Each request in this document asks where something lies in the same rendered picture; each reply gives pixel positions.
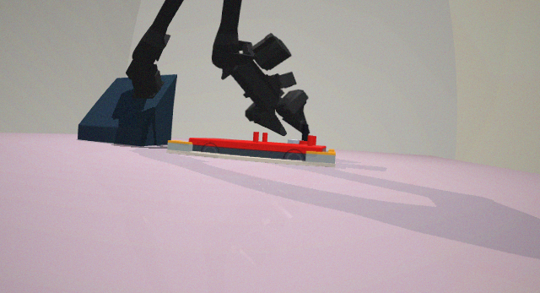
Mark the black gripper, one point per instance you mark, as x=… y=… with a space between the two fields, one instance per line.
x=266 y=100

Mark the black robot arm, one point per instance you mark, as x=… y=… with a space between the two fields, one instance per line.
x=268 y=53

